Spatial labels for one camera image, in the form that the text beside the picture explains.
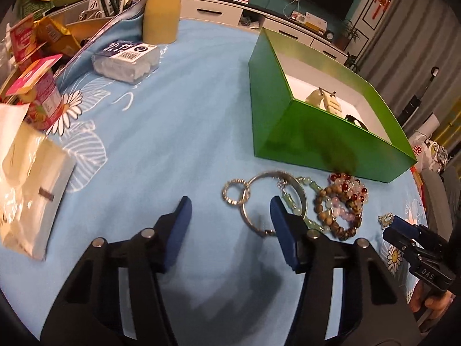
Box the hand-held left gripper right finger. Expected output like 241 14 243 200
269 195 422 346

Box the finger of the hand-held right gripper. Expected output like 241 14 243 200
382 228 415 257
392 215 420 239

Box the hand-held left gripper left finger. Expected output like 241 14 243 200
39 196 193 346

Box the silver bangle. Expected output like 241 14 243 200
239 171 308 238

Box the small silver textured ring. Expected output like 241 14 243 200
222 178 251 208

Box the green jade bead bracelet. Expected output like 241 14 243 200
277 176 330 233

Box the brown wooden bead bracelet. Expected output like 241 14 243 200
314 183 362 241

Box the red bead bracelet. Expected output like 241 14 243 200
329 173 370 202

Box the pink bead bracelet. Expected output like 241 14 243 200
326 195 355 220

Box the green cardboard box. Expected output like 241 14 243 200
248 28 418 184

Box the person's right hand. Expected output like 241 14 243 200
409 282 455 319

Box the white plastic bag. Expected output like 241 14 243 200
409 130 451 172

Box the white tissue packet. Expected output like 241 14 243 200
0 103 78 262

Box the clear cotton swab box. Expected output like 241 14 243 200
91 40 160 84

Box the grey curtain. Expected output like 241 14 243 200
360 0 461 116

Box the pink lidded yogurt cup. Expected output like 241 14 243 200
5 54 65 132

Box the potted plant on cabinet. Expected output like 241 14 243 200
339 20 361 51

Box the white desk calendar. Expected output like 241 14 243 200
305 12 328 33

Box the yellow bottle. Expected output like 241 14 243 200
142 0 186 44

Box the white TV cabinet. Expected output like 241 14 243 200
180 0 350 65

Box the yellow snack bag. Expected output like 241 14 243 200
36 16 82 56

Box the black strap wristwatch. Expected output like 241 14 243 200
344 114 370 131

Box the cream strap wristwatch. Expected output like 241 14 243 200
305 87 343 115

